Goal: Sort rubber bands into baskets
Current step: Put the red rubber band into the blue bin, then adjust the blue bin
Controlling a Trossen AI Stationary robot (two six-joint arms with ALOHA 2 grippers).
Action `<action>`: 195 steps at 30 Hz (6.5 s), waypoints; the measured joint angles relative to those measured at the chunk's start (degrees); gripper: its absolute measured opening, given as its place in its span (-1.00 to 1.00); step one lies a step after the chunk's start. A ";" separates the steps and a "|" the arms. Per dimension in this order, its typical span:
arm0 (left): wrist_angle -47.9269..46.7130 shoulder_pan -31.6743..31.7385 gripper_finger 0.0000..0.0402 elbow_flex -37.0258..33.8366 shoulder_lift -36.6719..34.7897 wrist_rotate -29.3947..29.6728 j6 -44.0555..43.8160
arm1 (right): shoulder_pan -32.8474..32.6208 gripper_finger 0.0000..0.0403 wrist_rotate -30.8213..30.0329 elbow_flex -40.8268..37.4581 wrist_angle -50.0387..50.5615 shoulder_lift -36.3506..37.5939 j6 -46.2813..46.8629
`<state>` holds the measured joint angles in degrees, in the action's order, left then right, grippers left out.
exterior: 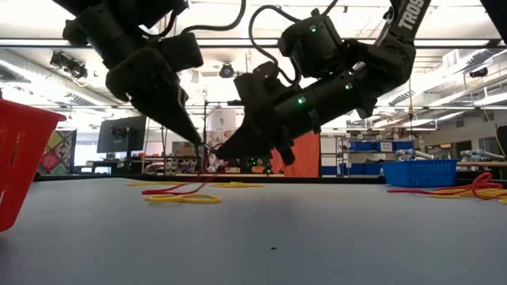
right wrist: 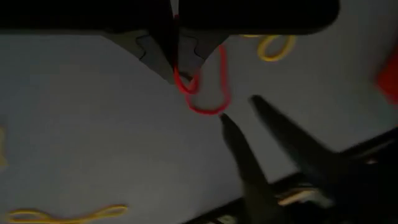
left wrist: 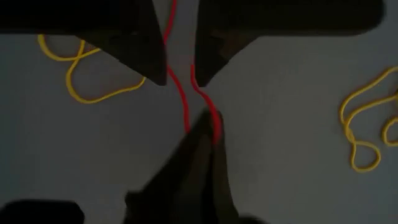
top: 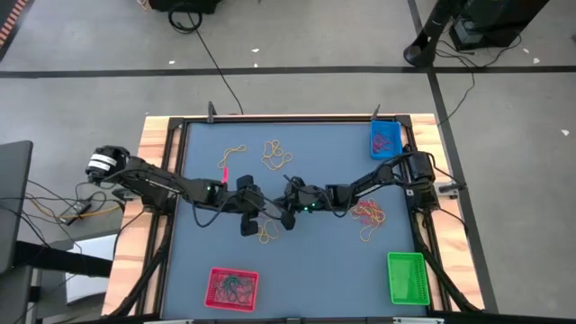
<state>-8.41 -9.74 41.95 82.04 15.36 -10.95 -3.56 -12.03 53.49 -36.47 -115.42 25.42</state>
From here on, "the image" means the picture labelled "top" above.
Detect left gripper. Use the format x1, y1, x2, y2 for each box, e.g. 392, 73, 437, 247
230, 174, 275, 238

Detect black power adapter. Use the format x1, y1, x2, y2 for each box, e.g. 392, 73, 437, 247
59, 201, 94, 221

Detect dark grey panel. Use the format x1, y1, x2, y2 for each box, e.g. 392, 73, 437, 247
0, 139, 35, 275

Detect blue plastic basket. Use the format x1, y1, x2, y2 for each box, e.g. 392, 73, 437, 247
369, 120, 403, 162

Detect red plastic basket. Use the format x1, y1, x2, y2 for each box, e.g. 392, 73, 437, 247
203, 266, 260, 313

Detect thin black floor cable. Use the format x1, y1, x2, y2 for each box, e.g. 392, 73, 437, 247
434, 33, 524, 123

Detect black floor stand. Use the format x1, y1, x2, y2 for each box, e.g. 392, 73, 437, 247
402, 0, 467, 68

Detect coiled black cable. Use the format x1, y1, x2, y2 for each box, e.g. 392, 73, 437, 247
166, 2, 204, 35

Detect green plastic basket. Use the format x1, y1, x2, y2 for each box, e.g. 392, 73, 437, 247
386, 251, 431, 306

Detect black bar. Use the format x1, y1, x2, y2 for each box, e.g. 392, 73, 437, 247
12, 240, 113, 278

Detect black equipment box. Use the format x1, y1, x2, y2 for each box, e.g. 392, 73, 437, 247
448, 0, 551, 52

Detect black diagonal frame strut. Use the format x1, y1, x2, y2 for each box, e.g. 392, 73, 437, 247
411, 211, 482, 314
105, 211, 175, 319

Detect white board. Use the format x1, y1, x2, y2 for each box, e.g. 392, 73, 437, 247
64, 233, 119, 306

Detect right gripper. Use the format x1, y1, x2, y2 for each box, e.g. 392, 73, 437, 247
272, 175, 335, 232

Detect yellow rubber bands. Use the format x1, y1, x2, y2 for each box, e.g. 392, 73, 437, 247
216, 144, 248, 169
256, 219, 281, 245
261, 139, 294, 172
350, 200, 387, 243

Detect black equipment base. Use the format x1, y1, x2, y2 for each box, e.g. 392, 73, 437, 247
148, 0, 222, 14

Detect yellow cable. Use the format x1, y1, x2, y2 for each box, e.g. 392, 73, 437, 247
24, 193, 125, 224

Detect blue-grey table mat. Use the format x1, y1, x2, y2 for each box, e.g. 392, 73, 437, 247
160, 121, 428, 319

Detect black orange-striped ramp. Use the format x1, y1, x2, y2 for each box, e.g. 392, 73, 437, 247
0, 0, 36, 63

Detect black aluminium table frame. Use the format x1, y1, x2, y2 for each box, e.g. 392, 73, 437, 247
134, 114, 487, 324

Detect long black floor cable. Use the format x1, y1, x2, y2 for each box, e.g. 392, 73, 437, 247
182, 11, 245, 116

